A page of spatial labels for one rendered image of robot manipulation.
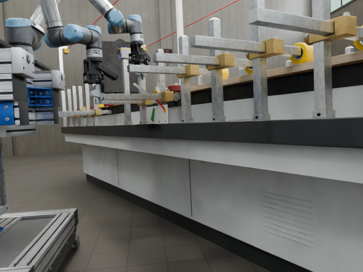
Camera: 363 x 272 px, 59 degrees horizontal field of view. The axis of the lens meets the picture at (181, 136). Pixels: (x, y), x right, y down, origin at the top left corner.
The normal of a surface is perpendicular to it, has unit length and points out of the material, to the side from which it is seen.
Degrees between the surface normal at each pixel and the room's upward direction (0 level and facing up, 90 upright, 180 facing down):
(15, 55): 90
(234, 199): 90
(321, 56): 90
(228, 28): 90
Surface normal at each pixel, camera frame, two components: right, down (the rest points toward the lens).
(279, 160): -0.85, 0.07
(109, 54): 0.32, 0.03
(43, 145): 0.11, 0.04
